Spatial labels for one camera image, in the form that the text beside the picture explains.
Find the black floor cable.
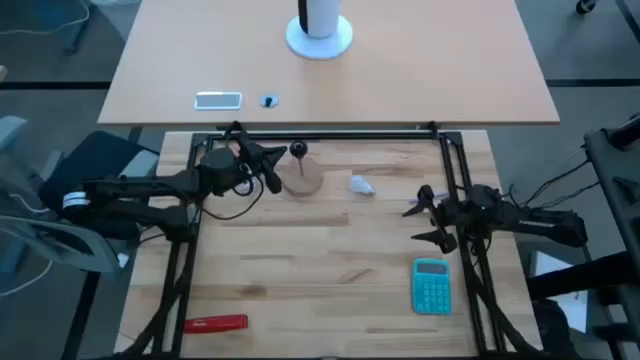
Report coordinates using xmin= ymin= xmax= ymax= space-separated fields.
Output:
xmin=537 ymin=179 xmax=601 ymax=210
xmin=517 ymin=147 xmax=589 ymax=207

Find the black aluminium rig frame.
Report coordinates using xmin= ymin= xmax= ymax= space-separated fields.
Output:
xmin=94 ymin=122 xmax=551 ymax=360

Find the teal calculator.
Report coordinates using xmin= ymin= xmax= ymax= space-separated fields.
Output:
xmin=411 ymin=258 xmax=454 ymax=317

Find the white lightbulb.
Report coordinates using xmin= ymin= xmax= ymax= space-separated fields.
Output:
xmin=348 ymin=174 xmax=377 ymax=197

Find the white floor cable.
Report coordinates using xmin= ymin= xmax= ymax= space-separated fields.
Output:
xmin=0 ymin=0 xmax=92 ymax=37
xmin=0 ymin=259 xmax=54 ymax=298

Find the black and grey office chair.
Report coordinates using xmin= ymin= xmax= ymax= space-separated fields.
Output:
xmin=0 ymin=114 xmax=162 ymax=277

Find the wooden base lamp stand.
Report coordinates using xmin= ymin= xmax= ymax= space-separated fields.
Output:
xmin=280 ymin=140 xmax=325 ymax=198

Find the white paper sheet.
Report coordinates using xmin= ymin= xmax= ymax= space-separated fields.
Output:
xmin=529 ymin=249 xmax=590 ymax=334

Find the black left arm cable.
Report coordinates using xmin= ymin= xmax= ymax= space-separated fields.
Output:
xmin=199 ymin=167 xmax=267 ymax=222

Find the black equipment rack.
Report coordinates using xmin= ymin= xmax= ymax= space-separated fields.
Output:
xmin=582 ymin=113 xmax=640 ymax=321

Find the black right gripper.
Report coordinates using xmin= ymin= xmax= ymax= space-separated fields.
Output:
xmin=402 ymin=184 xmax=474 ymax=254

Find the white tower fan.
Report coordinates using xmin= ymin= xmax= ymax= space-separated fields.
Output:
xmin=285 ymin=0 xmax=355 ymax=62

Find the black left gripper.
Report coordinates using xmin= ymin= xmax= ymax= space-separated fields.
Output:
xmin=232 ymin=122 xmax=288 ymax=196

